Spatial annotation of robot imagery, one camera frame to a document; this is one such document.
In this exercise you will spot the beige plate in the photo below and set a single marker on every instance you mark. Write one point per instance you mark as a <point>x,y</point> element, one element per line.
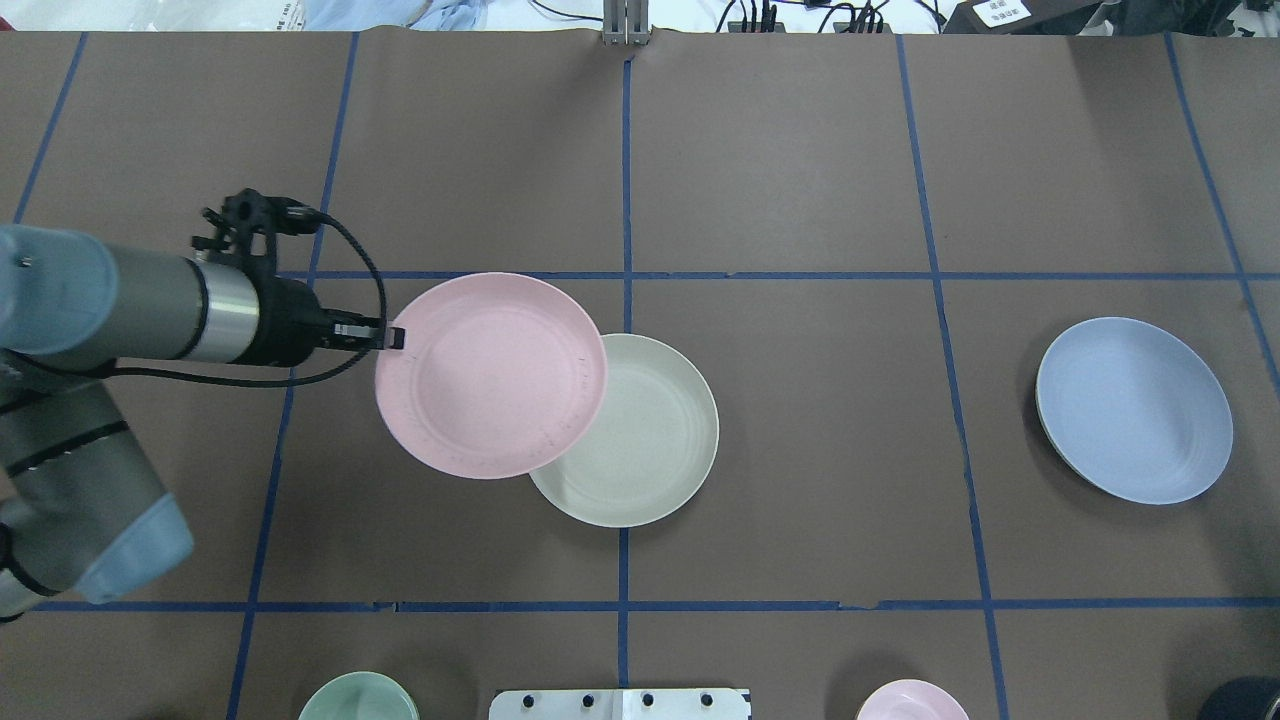
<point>649,449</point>

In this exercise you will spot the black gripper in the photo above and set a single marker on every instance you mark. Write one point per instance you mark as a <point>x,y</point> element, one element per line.
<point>288,323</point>

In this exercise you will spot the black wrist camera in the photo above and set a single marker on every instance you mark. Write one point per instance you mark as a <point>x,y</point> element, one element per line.
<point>247,227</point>

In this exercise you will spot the small pink bowl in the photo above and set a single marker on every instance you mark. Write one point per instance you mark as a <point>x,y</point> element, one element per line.
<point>911,699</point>

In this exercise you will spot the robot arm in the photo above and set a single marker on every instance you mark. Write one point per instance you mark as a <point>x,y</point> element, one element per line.
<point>89,513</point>

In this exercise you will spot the light blue cloth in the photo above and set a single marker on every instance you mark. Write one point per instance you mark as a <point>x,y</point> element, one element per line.
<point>432,16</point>

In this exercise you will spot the green bowl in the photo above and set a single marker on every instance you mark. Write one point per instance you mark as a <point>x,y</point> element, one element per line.
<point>360,695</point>

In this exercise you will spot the black box with label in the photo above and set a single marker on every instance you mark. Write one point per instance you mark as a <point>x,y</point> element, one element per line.
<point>1050,18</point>

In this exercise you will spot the grey metal camera post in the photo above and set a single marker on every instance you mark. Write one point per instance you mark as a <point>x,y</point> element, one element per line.
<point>626,22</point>

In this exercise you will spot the pink plate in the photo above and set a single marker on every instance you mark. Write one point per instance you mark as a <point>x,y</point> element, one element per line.
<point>498,375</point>

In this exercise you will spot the dark object bottom right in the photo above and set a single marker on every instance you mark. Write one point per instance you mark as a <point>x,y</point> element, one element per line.
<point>1246,697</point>

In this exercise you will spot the blue plate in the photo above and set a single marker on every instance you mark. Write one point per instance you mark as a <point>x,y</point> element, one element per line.
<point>1134,411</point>

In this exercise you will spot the white metal base plate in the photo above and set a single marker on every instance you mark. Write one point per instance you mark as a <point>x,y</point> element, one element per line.
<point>607,703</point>

